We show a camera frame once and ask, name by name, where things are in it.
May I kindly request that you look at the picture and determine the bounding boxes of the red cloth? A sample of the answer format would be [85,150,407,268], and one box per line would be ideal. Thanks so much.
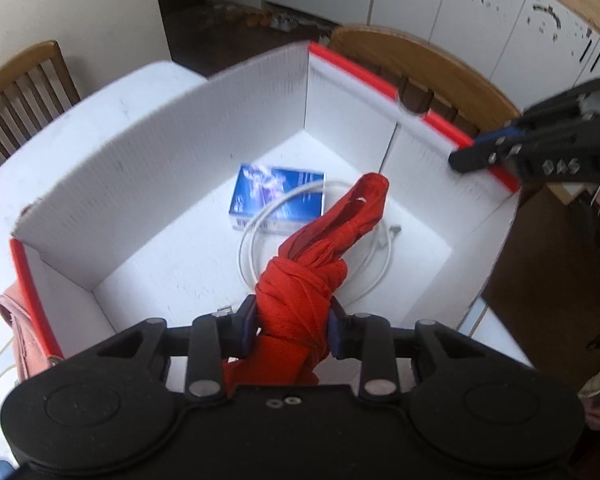
[223,172,389,391]

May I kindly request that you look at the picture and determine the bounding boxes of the white usb cable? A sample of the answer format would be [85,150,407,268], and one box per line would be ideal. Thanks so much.
[224,179,404,316]

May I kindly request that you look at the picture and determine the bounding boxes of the red cardboard shoe box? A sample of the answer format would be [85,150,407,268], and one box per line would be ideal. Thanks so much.
[12,44,519,362]

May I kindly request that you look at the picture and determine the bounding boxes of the blue small carton box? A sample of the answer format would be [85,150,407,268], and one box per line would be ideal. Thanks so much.
[228,164,325,234]

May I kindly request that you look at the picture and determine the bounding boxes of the pink fleece garment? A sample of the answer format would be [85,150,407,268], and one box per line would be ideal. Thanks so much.
[0,282,62,382]

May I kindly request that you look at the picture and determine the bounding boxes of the wooden chair at right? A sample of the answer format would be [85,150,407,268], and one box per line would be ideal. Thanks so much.
[328,25,519,138]

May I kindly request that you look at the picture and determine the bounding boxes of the wooden chair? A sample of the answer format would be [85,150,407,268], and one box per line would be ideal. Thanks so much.
[328,25,519,138]
[0,40,81,167]

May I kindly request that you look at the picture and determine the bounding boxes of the wooden chair at back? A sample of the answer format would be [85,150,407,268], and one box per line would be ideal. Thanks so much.
[0,40,81,167]

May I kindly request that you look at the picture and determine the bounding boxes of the white wall cabinet unit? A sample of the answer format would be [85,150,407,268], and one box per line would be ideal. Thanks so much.
[223,0,600,108]

